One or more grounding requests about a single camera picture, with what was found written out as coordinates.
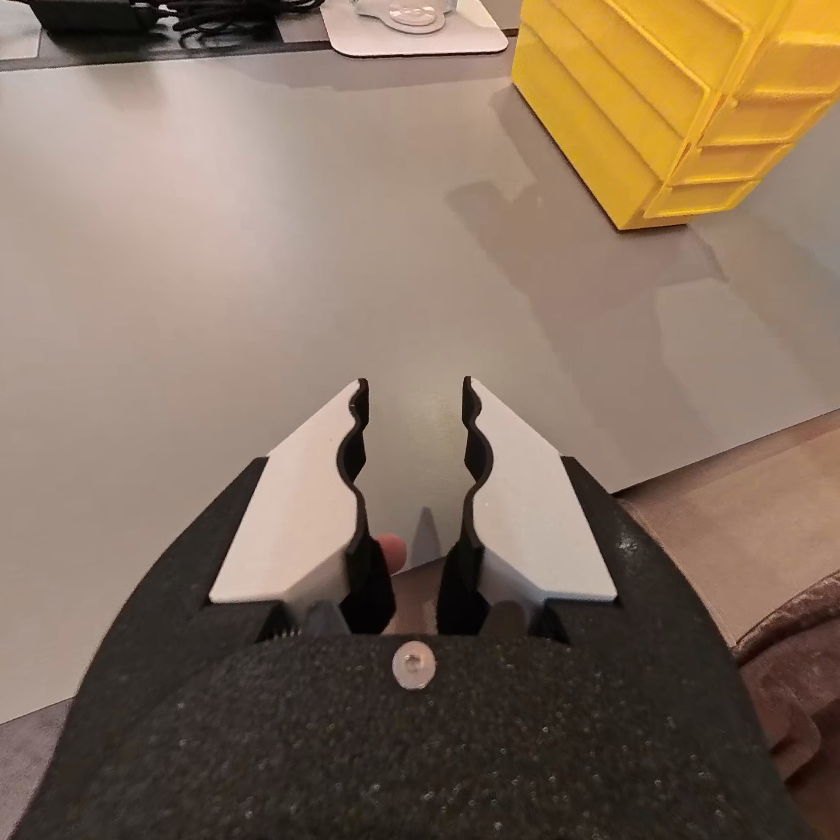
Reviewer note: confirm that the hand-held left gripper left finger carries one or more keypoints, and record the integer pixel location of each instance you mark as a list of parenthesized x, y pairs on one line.
[(289, 525)]

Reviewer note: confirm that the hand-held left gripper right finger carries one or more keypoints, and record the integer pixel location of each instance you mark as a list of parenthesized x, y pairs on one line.
[(538, 525)]

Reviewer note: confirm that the grey desk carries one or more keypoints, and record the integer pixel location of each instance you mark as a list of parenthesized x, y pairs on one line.
[(197, 262)]

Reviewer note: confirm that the person's left hand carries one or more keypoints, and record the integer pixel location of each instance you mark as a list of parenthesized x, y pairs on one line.
[(394, 551)]

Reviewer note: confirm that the person's brown trousers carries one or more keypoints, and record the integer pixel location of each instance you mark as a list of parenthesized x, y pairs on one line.
[(800, 689)]

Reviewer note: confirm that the black power adapter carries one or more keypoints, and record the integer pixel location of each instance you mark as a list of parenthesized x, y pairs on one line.
[(85, 13)]

